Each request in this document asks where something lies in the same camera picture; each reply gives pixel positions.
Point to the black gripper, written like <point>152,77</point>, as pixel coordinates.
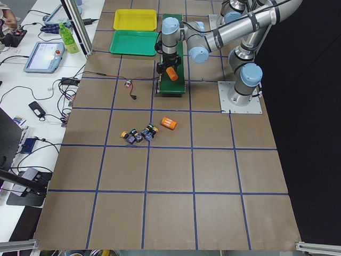
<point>169,58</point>

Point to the plain orange cylinder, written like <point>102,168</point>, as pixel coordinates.
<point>172,74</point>

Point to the orange cylinder with 4680 print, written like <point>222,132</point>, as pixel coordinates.
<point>169,123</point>

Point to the green push button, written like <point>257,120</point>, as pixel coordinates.
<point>131,138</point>
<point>143,133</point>

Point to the yellow push button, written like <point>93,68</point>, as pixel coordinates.
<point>150,133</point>
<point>124,135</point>

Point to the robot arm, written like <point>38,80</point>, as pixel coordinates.
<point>248,20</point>
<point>234,9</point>

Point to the green conveyor belt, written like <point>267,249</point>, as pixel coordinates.
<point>164,84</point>

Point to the green tray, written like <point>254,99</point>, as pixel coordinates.
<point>130,42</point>

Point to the small motor controller board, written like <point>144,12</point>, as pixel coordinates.
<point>128,83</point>

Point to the yellow tray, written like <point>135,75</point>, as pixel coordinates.
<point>135,19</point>

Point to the green tea bottle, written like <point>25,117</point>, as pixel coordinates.
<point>68,39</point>

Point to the black power adapter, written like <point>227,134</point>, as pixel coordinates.
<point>70,81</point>

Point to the teach pendant tablet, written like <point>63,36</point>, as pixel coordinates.
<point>44,58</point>

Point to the black phone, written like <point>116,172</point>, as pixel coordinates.
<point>37,109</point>

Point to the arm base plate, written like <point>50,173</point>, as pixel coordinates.
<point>232,102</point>
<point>215,21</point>

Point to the aluminium frame post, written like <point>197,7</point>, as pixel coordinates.
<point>77,23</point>

